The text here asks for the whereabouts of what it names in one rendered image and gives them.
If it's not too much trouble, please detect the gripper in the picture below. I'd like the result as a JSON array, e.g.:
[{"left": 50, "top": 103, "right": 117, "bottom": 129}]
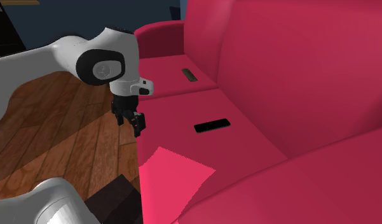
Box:
[{"left": 111, "top": 94, "right": 147, "bottom": 138}]

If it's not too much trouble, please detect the brown remote control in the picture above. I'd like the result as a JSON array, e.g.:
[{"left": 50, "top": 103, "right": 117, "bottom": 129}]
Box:
[{"left": 181, "top": 68, "right": 198, "bottom": 83}]

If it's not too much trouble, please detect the black remote control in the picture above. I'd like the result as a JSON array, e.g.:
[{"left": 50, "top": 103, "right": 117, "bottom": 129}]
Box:
[{"left": 193, "top": 118, "right": 231, "bottom": 134}]

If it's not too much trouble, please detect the red sofa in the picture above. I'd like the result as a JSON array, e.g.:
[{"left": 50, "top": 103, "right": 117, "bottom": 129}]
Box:
[{"left": 133, "top": 0, "right": 382, "bottom": 224}]

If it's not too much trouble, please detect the dark cabinet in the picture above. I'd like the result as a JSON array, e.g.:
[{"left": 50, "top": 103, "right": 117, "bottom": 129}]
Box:
[{"left": 0, "top": 0, "right": 27, "bottom": 58}]

